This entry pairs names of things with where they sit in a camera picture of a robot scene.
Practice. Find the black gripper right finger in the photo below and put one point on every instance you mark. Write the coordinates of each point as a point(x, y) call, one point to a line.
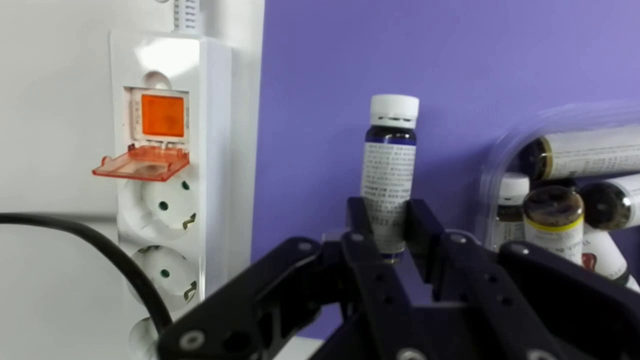
point(532, 307)

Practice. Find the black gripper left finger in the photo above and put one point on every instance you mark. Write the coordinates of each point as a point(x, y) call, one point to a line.
point(300, 300)

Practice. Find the dark vial with white cap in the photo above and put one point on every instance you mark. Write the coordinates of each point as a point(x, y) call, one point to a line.
point(389, 173)

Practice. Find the clear plastic box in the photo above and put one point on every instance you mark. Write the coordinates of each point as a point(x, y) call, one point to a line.
point(496, 152)

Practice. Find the small labelled vial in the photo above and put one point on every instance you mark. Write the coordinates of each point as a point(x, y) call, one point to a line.
point(513, 200)
point(555, 222)
point(592, 152)
point(613, 203)
point(607, 256)

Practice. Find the white power strip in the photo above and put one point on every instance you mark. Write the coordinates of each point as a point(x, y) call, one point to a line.
point(212, 133)

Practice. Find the purple mat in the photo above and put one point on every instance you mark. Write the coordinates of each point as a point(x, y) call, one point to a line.
point(320, 101)

